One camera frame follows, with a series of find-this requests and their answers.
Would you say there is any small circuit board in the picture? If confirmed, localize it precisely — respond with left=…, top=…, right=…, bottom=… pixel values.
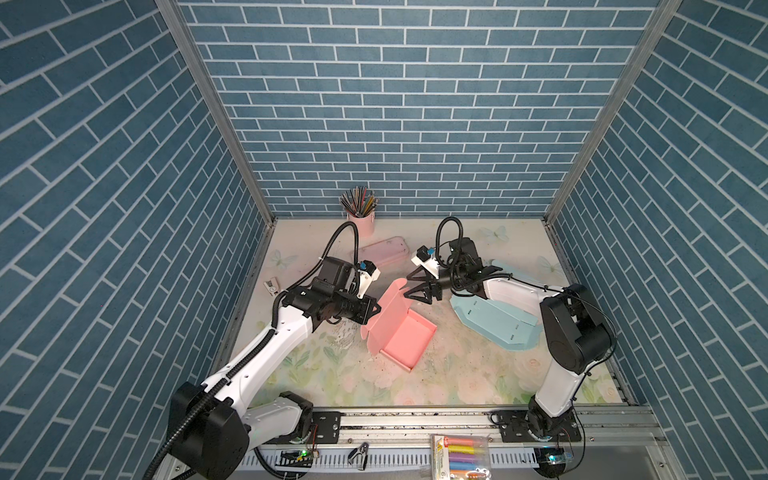
left=276, top=449, right=315, bottom=469
left=534, top=448, right=568, bottom=479

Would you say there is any bundle of coloured pencils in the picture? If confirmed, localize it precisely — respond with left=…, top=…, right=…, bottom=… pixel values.
left=340, top=186, right=378, bottom=218

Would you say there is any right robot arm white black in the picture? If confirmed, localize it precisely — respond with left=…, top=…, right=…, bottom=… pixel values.
left=403, top=237, right=616, bottom=441

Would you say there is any right small circuit board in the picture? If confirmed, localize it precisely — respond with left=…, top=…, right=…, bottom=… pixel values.
left=534, top=448, right=568, bottom=479

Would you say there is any black metal clip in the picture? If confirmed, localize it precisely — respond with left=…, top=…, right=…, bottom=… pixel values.
left=347, top=442, right=369, bottom=471

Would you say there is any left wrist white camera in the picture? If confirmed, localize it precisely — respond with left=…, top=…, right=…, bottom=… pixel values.
left=357, top=260, right=380, bottom=299

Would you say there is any pack of coloured markers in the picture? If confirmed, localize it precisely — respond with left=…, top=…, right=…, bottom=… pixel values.
left=430, top=435, right=492, bottom=480

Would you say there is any left small circuit board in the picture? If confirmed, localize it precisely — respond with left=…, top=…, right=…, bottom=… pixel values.
left=276, top=449, right=315, bottom=469

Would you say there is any aluminium front rail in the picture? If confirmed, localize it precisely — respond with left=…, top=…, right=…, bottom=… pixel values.
left=173, top=405, right=667, bottom=451

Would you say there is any pink paper box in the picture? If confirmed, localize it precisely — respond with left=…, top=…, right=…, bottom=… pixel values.
left=361, top=278, right=437, bottom=372

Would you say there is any left black corrugated cable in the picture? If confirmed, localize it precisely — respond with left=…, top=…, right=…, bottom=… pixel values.
left=142, top=220, right=361, bottom=480

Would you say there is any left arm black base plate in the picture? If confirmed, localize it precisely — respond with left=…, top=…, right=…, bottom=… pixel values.
left=288, top=410, right=342, bottom=445

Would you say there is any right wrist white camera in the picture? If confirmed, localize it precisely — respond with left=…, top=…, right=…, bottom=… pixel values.
left=411, top=245, right=440, bottom=278

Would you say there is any wrist white camera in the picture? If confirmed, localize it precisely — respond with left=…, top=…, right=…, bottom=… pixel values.
left=411, top=245, right=440, bottom=278
left=357, top=260, right=380, bottom=299

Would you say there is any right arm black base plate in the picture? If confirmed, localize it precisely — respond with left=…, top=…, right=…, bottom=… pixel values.
left=488, top=407, right=582, bottom=443

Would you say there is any small white pencil sharpener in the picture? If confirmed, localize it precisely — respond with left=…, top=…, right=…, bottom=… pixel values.
left=263, top=277, right=280, bottom=297

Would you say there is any pink pencil cup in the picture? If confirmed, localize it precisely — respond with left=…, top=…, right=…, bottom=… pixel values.
left=347, top=211, right=375, bottom=238

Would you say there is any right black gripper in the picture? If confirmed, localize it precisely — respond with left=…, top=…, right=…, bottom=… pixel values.
left=404, top=265, right=467, bottom=305

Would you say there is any light blue flat paper box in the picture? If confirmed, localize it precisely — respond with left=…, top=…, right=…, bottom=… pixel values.
left=450, top=260, right=545, bottom=351

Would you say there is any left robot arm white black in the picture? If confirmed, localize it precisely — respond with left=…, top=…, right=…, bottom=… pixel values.
left=143, top=257, right=381, bottom=479

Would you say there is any pink pencil case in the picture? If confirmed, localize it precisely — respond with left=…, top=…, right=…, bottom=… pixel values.
left=359, top=236, right=410, bottom=270

